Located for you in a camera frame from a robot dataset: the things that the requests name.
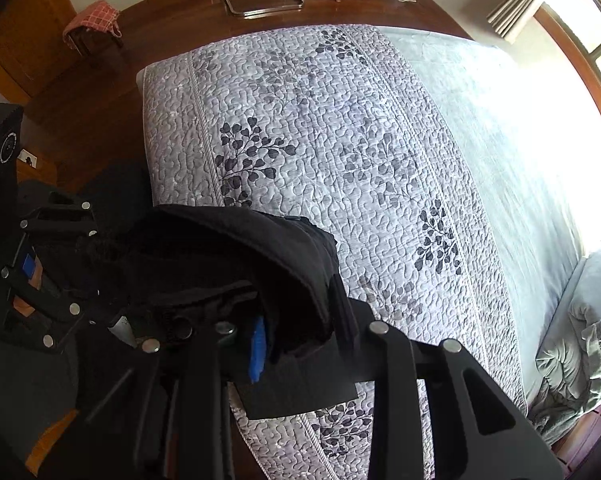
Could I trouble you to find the wooden wardrobe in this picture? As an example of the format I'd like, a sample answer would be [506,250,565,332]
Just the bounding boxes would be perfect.
[0,0,76,106]

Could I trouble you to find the grey floral quilted bedspread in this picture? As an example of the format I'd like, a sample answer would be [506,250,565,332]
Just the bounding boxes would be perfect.
[136,24,531,480]

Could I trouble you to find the red checkered cloth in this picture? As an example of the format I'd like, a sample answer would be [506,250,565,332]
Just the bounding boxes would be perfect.
[63,1,121,38]

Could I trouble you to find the light blue bed sheet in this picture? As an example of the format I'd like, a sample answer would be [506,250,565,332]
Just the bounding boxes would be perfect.
[381,25,594,401]

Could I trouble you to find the black pants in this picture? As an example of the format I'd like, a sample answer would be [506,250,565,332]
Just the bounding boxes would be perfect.
[75,205,361,420]

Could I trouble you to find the wide wooden framed window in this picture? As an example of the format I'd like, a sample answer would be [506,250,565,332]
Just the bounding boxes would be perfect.
[533,0,601,241]

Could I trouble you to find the grey-blue pillow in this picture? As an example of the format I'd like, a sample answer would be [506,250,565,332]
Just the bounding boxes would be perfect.
[528,237,601,448]

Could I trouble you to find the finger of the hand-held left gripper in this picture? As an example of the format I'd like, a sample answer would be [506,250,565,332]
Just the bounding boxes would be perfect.
[0,267,104,353]
[19,200,98,241]

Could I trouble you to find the beige curtain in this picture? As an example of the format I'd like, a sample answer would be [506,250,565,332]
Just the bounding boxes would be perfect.
[487,0,564,43]

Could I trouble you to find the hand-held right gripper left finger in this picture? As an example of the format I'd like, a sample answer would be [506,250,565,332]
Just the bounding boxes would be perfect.
[130,315,268,480]

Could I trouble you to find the wooden stool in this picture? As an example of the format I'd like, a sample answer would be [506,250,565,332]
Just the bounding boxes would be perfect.
[73,29,124,58]

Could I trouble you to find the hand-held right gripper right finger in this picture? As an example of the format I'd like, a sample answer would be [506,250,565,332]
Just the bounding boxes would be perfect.
[328,275,564,480]

